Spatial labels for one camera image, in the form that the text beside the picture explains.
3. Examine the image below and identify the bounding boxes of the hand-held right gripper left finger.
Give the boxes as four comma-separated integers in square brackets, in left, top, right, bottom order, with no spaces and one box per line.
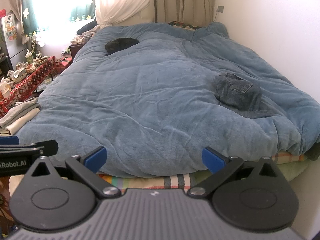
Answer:
[24,146,122,200]

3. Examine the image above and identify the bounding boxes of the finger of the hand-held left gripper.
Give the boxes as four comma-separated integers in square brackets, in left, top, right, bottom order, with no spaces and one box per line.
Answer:
[0,139,59,158]
[0,136,20,145]

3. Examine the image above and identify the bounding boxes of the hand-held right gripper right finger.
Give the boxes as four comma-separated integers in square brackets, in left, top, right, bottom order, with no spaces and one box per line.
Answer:
[187,146,284,198]

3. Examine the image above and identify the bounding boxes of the denim shorts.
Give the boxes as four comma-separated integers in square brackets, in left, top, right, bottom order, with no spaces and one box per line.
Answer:
[214,72,275,118]

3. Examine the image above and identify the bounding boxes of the folded cream cloth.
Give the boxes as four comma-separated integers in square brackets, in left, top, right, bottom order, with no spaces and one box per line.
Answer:
[5,107,41,135]

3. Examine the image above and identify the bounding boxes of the folded grey cloth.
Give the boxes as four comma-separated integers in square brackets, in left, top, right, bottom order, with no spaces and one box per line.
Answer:
[0,97,41,128]

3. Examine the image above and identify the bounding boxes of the striped bed sheet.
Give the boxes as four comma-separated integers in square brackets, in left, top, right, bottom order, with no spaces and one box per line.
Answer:
[96,152,308,190]

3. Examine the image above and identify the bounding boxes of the bowl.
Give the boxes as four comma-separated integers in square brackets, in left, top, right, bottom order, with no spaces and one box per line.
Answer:
[11,70,27,83]

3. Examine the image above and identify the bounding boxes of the red patterned tablecloth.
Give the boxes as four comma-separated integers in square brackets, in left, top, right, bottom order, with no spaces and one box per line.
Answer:
[0,56,72,117]

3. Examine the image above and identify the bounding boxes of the blue fleece blanket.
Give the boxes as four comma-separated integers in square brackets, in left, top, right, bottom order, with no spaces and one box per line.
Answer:
[19,22,320,178]

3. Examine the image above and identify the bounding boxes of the green mattress pad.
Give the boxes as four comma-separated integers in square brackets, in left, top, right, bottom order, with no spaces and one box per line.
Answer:
[275,160,313,182]

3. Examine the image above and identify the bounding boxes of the grey fridge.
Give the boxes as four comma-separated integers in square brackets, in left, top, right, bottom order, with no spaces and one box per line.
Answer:
[0,14,23,72]

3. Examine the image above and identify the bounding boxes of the dark wooden nightstand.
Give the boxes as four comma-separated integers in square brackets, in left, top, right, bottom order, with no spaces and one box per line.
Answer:
[68,42,86,61]

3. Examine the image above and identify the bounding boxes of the black cloth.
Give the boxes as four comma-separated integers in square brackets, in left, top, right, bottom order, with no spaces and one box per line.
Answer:
[104,38,140,56]

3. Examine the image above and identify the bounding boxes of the pile of light cloths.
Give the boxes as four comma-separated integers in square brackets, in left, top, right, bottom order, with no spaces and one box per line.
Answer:
[70,31,97,45]

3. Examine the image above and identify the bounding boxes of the green patterned curtain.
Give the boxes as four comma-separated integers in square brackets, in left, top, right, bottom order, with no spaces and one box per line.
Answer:
[21,0,97,35]

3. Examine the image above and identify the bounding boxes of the dark blue cloth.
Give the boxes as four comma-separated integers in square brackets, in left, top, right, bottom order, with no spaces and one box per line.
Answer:
[76,20,101,36]

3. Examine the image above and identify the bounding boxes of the patterned pillow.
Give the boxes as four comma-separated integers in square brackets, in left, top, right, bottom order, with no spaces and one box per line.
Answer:
[168,21,201,31]

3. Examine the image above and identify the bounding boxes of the white sheer curtain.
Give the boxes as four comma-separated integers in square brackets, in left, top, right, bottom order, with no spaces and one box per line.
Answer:
[95,0,157,29]

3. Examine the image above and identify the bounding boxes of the beige curtain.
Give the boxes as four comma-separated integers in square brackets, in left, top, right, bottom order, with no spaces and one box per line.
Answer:
[153,0,216,27]

